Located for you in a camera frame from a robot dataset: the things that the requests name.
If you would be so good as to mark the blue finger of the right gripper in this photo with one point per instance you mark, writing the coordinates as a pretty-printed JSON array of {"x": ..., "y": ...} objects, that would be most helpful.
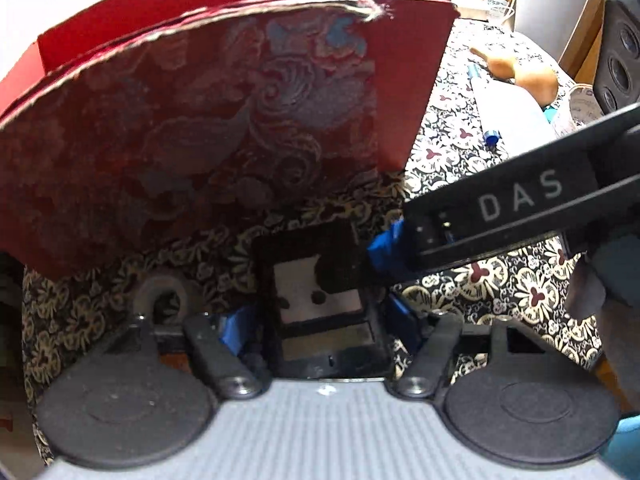
[{"x": 386, "y": 251}]

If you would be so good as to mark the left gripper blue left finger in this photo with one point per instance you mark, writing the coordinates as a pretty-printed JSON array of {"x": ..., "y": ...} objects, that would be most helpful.
[{"x": 237, "y": 328}]

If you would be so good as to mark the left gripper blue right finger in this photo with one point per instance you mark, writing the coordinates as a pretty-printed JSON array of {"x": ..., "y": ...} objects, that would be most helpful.
[{"x": 404, "y": 323}]

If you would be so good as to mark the black digital device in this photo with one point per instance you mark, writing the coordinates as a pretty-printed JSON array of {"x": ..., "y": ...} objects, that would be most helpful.
[{"x": 321, "y": 316}]

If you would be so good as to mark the gloved right hand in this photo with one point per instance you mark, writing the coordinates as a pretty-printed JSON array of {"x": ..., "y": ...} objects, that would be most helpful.
[{"x": 606, "y": 285}]

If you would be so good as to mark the orange gourd toy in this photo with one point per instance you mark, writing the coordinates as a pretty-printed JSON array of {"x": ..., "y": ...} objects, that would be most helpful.
[{"x": 538, "y": 80}]

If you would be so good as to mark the red cardboard box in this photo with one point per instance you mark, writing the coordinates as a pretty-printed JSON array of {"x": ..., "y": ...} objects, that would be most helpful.
[{"x": 125, "y": 123}]

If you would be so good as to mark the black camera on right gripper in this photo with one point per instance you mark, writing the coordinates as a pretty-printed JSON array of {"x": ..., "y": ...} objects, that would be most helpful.
[{"x": 616, "y": 82}]

